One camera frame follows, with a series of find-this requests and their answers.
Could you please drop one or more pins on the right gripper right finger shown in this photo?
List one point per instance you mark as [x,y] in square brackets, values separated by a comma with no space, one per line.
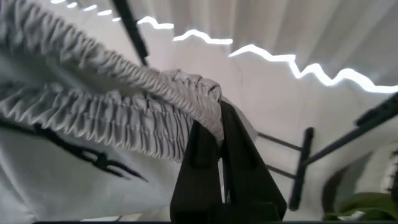
[245,174]

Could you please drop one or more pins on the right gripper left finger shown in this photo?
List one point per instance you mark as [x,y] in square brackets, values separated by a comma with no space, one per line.
[199,180]

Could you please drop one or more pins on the green shirt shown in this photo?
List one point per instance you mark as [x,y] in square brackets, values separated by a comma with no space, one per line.
[367,202]

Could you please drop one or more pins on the pale grey shorts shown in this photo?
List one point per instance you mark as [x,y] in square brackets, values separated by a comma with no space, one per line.
[93,109]

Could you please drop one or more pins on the white laundry basket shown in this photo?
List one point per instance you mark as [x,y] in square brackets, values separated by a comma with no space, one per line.
[373,174]

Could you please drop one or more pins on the black clothes rack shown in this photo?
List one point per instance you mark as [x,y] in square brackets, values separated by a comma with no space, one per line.
[132,28]

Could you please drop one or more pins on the white curtain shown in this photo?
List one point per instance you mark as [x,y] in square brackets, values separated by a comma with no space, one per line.
[280,25]

